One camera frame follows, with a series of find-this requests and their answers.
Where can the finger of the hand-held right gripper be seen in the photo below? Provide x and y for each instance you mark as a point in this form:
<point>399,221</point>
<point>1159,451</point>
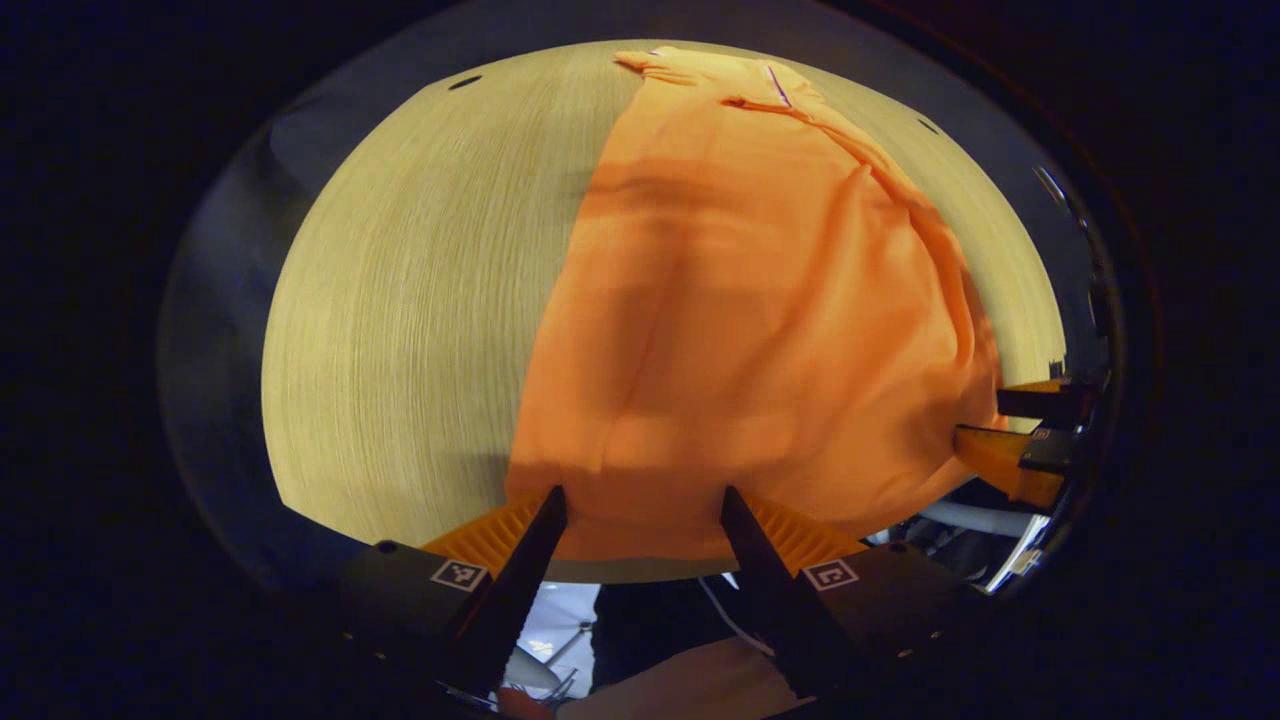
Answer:
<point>1045,403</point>
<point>1010,462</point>

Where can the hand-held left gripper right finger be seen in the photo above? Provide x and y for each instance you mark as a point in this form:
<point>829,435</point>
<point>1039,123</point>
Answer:
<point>775,590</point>

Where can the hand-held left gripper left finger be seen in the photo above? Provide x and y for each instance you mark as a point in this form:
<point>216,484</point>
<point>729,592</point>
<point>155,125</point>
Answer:
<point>515,590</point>

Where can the orange T-shirt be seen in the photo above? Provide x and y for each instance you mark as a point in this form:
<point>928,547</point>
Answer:
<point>750,330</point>

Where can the dark cloth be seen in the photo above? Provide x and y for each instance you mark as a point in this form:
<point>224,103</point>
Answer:
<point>650,625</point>

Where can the person's beige clothing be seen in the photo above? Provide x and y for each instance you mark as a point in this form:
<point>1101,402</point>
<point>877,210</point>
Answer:
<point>680,685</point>

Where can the metal stand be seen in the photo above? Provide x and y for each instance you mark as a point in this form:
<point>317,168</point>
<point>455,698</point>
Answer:
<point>1078,225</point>

